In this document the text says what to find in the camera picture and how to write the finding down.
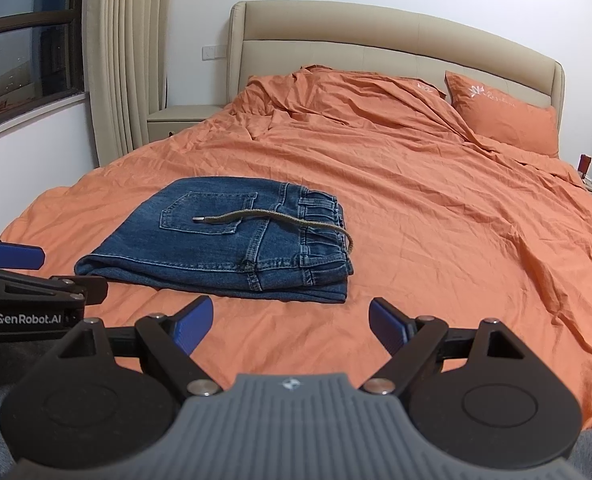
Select orange duvet bed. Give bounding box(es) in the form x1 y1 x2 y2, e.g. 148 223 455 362
0 64 592 431

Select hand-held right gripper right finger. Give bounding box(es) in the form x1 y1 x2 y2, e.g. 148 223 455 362
360 297 527 396

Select beige curtain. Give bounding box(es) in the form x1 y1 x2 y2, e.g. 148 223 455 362
82 0 175 169

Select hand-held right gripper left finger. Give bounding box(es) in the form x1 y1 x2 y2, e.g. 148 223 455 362
56 295 224 397

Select beige padded headboard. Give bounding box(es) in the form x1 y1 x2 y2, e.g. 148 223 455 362
227 0 566 162

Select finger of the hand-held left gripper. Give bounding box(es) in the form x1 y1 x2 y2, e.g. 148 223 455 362
0 266 109 307
0 236 46 271

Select dark framed window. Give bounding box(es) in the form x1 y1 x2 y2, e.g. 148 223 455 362
0 0 87 137

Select blue denim pants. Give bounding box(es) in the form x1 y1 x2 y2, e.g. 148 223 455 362
74 176 355 305

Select orange pillow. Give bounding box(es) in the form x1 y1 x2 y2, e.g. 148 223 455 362
444 70 561 159

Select beige nightstand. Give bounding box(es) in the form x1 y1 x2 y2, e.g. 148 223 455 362
146 104 227 144

